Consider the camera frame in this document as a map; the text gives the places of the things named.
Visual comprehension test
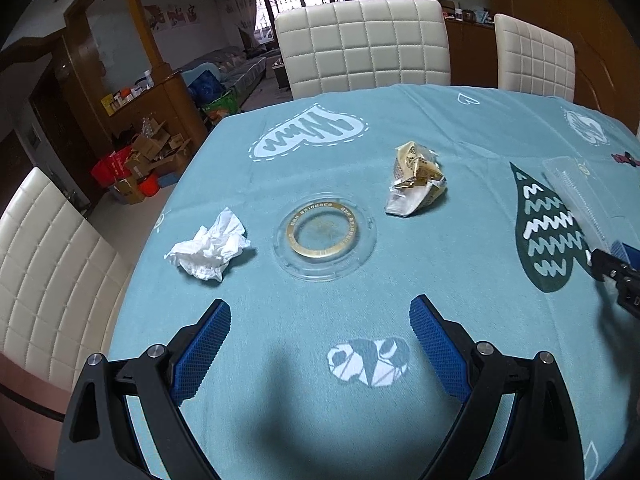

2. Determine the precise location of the red bag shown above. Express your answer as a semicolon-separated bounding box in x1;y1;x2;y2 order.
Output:
91;150;131;191

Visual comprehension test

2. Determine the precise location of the row of wall pictures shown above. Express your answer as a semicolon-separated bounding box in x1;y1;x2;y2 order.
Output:
145;2;198;28

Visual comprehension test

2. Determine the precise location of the white tissue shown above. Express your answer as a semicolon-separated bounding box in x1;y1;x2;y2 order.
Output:
164;207;252;282

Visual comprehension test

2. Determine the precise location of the row of small shelf boxes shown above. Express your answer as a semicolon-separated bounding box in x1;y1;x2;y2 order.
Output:
100;70;156;116

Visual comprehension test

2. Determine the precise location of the white quilted chair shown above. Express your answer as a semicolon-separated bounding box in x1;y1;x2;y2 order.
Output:
0;166;133;423
274;0;452;100
494;13;577;103

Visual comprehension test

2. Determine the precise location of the barred window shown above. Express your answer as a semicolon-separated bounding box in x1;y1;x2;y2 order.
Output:
255;0;346;43

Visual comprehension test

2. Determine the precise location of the beige gold wrapper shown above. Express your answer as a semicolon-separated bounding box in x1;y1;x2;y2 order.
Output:
384;141;449;218

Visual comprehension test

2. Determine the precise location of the grey sofa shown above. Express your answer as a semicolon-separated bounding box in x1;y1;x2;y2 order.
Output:
180;45;268;96

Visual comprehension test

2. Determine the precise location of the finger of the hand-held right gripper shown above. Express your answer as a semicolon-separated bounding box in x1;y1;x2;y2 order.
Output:
611;241;640;267
589;247;640;318

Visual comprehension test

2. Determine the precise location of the clear plastic tray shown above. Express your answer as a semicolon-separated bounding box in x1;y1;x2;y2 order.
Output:
542;156;631;256

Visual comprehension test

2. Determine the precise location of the teal printed tablecloth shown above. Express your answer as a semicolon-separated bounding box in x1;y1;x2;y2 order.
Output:
107;82;640;480

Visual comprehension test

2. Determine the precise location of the pile of cardboard boxes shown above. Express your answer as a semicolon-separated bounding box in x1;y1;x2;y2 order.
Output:
112;117;193;206

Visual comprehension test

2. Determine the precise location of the wooden sideboard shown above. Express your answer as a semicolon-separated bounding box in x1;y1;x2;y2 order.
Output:
445;17;501;88

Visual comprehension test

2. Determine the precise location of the clear lid with gold ring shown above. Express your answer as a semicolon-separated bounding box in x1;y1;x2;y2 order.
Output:
274;191;377;277

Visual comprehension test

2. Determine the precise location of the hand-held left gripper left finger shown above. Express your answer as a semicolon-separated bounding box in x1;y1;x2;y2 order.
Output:
54;298;233;480

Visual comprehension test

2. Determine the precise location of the blue bag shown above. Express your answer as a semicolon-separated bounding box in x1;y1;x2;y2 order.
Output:
187;70;223;106

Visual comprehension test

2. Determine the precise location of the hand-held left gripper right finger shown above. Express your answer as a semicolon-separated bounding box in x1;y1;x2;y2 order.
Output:
409;294;586;480

